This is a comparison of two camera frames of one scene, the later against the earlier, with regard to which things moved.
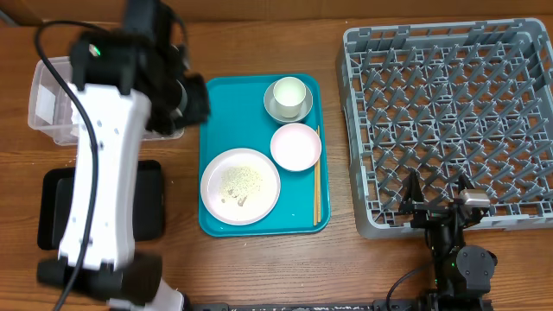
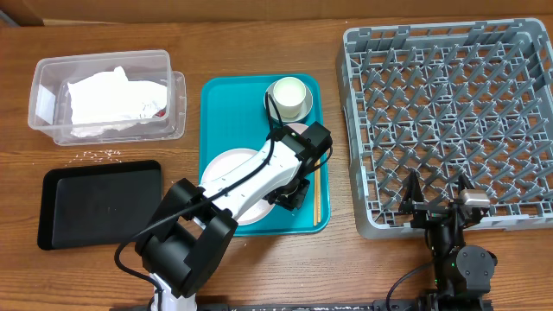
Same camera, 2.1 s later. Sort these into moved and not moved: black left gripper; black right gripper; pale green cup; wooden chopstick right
Moved: black left gripper
Not moved: wooden chopstick right; pale green cup; black right gripper
